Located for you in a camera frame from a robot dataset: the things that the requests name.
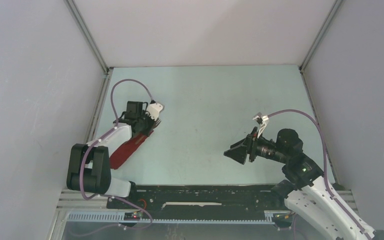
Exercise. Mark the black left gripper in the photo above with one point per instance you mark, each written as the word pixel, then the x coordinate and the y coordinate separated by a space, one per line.
pixel 151 121

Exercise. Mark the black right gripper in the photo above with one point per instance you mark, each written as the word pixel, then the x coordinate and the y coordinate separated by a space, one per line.
pixel 238 151

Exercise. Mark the red cloth napkin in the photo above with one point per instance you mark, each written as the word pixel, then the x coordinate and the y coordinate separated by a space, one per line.
pixel 126 150

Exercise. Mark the brown wooden fork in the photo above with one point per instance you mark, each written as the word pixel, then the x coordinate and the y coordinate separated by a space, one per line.
pixel 155 125

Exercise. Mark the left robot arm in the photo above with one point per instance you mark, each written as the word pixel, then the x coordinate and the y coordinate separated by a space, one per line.
pixel 90 164

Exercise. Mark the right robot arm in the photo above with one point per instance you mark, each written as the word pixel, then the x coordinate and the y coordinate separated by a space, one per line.
pixel 304 191

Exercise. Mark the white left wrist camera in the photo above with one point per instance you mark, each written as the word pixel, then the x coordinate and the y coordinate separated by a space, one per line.
pixel 154 109

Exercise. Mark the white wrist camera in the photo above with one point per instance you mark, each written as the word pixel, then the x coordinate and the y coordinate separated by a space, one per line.
pixel 262 121
pixel 154 109

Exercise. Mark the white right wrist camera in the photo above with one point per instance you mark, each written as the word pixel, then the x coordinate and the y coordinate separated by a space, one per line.
pixel 262 121

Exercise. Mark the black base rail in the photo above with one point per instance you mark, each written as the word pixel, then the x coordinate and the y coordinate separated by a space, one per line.
pixel 189 204

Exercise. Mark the left aluminium frame post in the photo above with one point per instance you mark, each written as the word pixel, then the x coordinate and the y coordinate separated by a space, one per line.
pixel 85 31

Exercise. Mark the aluminium frame post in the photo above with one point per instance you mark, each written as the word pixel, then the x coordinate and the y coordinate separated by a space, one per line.
pixel 85 31
pixel 337 4

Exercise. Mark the right aluminium frame post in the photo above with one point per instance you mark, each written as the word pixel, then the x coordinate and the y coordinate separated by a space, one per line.
pixel 337 4

